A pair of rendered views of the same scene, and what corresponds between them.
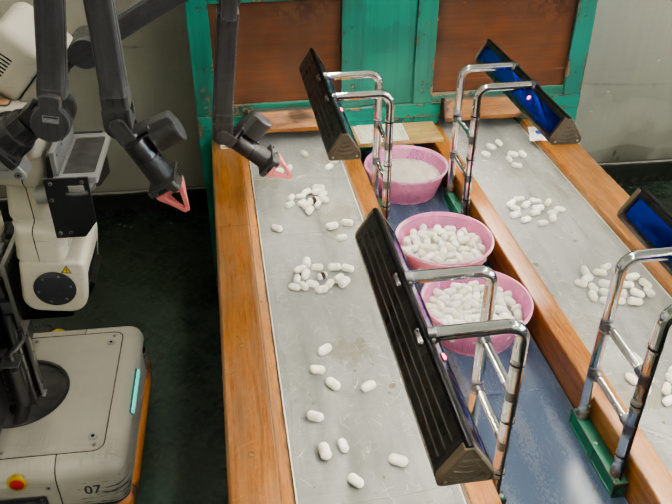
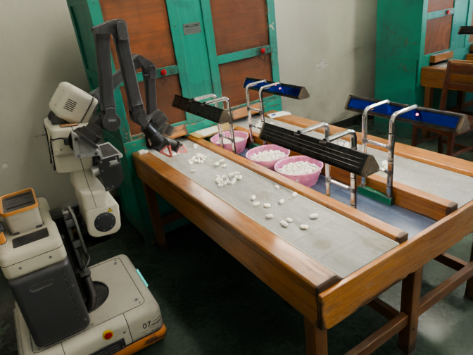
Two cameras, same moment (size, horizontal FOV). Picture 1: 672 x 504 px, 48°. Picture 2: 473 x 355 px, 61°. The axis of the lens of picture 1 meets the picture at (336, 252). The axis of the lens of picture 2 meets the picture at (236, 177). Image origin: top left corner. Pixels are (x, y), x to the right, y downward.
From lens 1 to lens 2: 0.81 m
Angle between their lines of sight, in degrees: 20
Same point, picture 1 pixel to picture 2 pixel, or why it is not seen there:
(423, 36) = (215, 84)
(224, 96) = not seen: hidden behind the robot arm
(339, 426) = (281, 216)
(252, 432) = (250, 227)
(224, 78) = (153, 107)
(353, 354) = (265, 196)
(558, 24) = (265, 69)
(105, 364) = (120, 272)
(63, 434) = (120, 304)
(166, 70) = not seen: hidden behind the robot
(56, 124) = (115, 121)
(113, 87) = (136, 99)
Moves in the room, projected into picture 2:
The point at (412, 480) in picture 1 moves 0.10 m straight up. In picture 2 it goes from (324, 220) to (323, 199)
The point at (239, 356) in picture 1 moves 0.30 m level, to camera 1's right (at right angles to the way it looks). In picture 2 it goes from (220, 209) to (277, 191)
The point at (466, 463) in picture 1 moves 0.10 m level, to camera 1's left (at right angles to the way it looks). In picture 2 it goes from (371, 164) to (348, 171)
